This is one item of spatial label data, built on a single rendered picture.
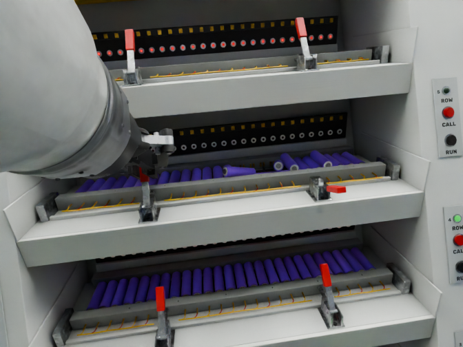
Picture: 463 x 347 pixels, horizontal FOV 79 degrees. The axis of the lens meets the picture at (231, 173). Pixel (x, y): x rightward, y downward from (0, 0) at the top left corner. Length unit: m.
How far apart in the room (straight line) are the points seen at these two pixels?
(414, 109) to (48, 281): 0.64
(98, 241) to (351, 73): 0.45
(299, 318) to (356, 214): 0.19
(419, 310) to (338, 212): 0.22
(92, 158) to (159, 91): 0.25
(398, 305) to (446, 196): 0.19
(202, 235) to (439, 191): 0.37
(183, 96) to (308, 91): 0.19
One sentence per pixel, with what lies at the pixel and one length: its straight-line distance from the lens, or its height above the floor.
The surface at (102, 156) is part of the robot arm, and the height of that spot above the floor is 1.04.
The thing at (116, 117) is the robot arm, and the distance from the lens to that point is 0.20.
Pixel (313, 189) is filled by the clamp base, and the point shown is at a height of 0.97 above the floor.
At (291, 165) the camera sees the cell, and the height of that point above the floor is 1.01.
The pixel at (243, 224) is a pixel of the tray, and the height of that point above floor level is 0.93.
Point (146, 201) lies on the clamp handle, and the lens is 0.44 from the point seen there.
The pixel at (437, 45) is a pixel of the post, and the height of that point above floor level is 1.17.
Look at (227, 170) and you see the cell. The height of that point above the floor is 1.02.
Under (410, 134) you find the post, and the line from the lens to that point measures 0.54.
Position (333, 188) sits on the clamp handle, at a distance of 0.40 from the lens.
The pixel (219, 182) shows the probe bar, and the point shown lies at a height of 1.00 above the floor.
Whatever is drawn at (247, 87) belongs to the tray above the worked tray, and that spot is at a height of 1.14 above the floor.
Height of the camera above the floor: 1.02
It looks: 2 degrees down
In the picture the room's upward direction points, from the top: 6 degrees counter-clockwise
